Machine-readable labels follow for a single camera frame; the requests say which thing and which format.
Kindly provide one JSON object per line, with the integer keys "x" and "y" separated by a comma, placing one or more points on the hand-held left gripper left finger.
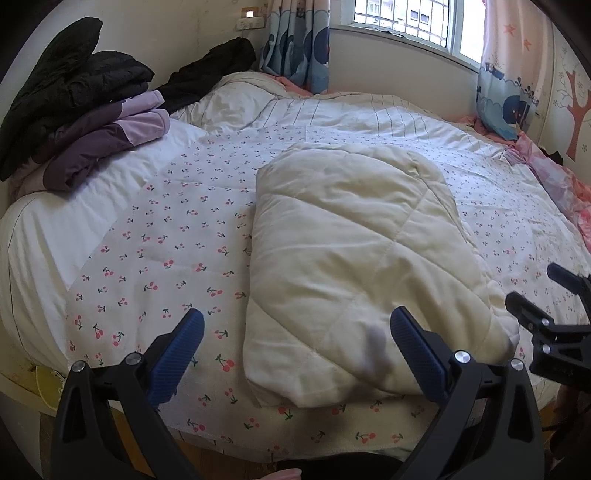
{"x": 180, "y": 355}

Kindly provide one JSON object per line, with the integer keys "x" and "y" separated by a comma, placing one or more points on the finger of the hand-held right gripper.
{"x": 526, "y": 311}
{"x": 570, "y": 279}

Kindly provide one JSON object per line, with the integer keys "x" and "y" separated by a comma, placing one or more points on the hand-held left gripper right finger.
{"x": 415, "y": 355}

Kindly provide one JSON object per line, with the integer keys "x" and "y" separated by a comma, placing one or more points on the cream quilt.
{"x": 360, "y": 258}

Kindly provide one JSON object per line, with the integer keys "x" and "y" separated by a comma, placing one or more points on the person's left hand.
{"x": 288, "y": 475}

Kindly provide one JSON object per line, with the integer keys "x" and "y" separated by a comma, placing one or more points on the pink floral blanket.
{"x": 558, "y": 184}

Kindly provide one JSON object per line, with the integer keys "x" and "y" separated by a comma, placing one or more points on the cherry print bed quilt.
{"x": 184, "y": 221}

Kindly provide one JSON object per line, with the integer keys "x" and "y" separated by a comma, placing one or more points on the white wardrobe with tree decor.
{"x": 572, "y": 106}

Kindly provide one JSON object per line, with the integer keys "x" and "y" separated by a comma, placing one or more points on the pink and blue cartoon curtain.
{"x": 295, "y": 46}
{"x": 508, "y": 83}

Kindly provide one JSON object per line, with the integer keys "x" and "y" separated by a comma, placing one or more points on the purple jacket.
{"x": 101, "y": 134}

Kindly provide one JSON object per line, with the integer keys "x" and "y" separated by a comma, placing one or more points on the black quilted jacket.
{"x": 106, "y": 78}

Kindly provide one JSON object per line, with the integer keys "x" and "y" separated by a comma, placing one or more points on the pink bed sheet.
{"x": 295, "y": 87}

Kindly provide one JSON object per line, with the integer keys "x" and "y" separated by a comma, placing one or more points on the window with metal bars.
{"x": 406, "y": 23}

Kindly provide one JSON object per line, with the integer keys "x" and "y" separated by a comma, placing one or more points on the black fleece garment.
{"x": 46, "y": 69}

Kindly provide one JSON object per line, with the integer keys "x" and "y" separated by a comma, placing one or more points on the cream bed frame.
{"x": 18, "y": 383}

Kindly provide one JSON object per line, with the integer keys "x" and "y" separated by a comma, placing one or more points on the wall switch panel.
{"x": 250, "y": 16}

